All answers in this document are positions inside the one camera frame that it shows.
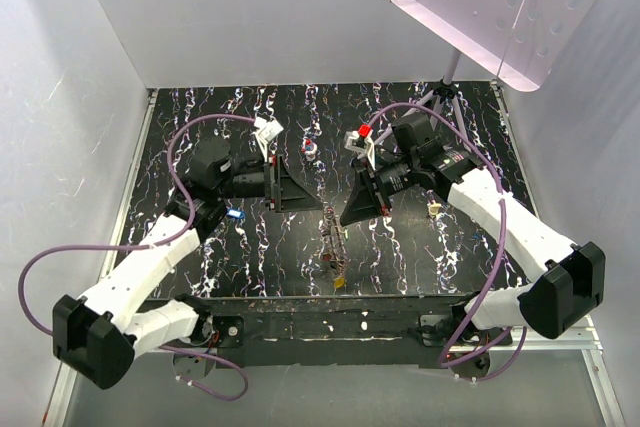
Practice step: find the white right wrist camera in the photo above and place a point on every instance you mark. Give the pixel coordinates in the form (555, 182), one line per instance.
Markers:
(361, 143)

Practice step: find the black base board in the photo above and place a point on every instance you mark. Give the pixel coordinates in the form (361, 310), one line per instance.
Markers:
(329, 330)

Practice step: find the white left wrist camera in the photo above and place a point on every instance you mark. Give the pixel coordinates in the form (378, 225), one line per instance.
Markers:
(265, 132)

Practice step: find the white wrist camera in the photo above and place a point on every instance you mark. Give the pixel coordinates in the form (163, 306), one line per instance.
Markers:
(361, 143)
(265, 132)

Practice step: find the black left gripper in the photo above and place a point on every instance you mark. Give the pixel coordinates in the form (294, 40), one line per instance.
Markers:
(283, 192)

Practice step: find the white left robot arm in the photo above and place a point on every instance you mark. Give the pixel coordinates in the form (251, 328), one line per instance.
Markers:
(102, 332)

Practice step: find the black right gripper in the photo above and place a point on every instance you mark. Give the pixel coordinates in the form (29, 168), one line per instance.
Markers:
(364, 201)

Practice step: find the small beige peg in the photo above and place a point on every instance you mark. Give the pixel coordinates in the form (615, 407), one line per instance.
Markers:
(434, 209)

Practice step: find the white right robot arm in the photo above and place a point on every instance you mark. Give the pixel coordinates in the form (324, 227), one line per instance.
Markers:
(565, 280)

